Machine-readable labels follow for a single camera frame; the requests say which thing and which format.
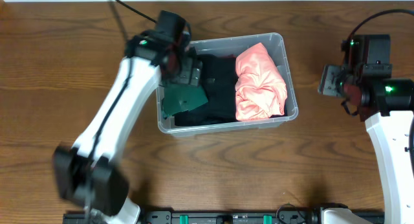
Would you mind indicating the pink garment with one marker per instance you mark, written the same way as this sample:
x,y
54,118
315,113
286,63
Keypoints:
x,y
260,91

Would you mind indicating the clear plastic storage container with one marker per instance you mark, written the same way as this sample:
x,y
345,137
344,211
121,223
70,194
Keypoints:
x,y
275,46

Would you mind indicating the small black cloth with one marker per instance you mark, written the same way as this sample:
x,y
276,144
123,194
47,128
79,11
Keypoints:
x,y
218,81

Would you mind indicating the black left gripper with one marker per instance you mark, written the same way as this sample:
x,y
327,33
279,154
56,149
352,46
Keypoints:
x,y
189,72

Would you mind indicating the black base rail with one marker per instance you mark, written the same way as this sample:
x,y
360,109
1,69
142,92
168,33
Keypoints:
x,y
286,214

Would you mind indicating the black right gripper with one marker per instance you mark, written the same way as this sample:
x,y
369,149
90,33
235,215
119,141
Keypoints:
x,y
329,86

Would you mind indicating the dark green cloth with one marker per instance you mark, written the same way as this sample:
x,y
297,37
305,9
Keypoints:
x,y
180,98

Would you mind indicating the large black garment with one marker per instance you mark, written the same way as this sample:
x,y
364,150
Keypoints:
x,y
248,87

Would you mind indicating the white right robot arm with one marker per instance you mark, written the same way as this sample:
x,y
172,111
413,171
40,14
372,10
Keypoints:
x,y
389,122

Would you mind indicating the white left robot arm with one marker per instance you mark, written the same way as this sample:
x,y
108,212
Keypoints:
x,y
87,174

